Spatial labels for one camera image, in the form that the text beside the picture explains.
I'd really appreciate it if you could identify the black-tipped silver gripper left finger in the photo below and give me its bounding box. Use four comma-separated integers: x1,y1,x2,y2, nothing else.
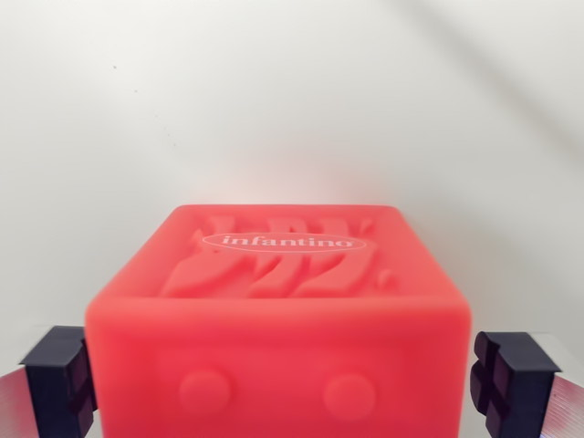
0,324,100,438

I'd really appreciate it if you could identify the black-tipped silver gripper right finger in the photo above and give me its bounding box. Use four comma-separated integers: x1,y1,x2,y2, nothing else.
468,330,584,438

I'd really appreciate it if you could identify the red infantino rubber cube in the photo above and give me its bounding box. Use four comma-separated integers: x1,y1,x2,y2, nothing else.
83,203,474,438

